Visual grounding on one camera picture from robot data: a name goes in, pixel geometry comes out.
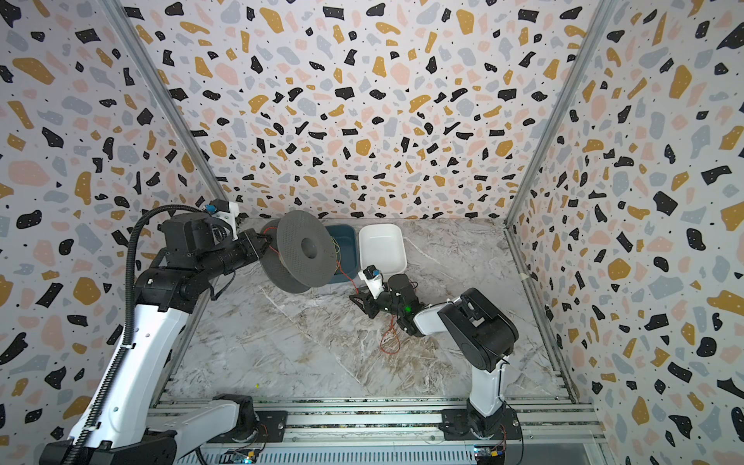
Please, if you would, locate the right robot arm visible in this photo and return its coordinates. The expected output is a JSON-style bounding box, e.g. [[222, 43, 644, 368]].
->
[[350, 265, 519, 440]]

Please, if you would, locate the frame post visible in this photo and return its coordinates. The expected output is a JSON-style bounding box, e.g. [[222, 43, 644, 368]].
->
[[100, 1, 228, 201], [505, 0, 618, 232]]

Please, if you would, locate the white plastic bin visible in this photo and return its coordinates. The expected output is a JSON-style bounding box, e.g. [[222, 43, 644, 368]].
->
[[358, 224, 408, 276]]

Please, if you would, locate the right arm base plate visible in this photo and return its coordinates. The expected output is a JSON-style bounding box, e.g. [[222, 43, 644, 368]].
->
[[438, 406, 523, 442]]

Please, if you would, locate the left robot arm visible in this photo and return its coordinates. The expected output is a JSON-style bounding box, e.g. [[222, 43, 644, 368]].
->
[[39, 201, 271, 464]]

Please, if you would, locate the left frame post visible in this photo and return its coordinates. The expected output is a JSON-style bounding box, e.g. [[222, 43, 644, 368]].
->
[[100, 1, 228, 201]]

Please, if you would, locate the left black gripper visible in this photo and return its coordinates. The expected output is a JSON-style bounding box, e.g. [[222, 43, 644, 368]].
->
[[201, 227, 273, 281]]

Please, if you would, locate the right frame post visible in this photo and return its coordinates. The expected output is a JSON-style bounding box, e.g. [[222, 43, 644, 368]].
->
[[505, 0, 618, 232]]

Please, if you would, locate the teal plastic bin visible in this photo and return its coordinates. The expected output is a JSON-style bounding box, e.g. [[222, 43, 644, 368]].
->
[[325, 224, 360, 284]]

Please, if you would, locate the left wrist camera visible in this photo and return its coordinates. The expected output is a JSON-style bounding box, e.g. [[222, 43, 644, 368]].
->
[[205, 200, 240, 240]]

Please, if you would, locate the grey cable spool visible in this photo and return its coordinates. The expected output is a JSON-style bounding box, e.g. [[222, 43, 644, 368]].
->
[[260, 210, 337, 294]]

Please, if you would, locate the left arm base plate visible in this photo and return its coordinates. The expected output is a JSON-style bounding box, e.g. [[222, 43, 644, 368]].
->
[[246, 410, 289, 445]]

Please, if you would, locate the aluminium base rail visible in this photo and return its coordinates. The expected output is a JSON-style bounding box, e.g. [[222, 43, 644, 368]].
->
[[177, 397, 614, 464]]

